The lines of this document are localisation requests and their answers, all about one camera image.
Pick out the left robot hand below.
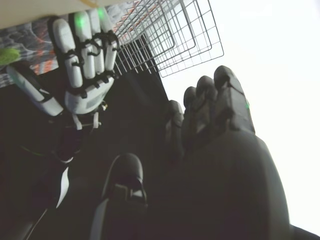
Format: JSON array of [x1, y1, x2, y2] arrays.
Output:
[[88, 65, 292, 240]]

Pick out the beige book with black characters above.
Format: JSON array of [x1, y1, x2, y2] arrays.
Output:
[[0, 0, 137, 31]]

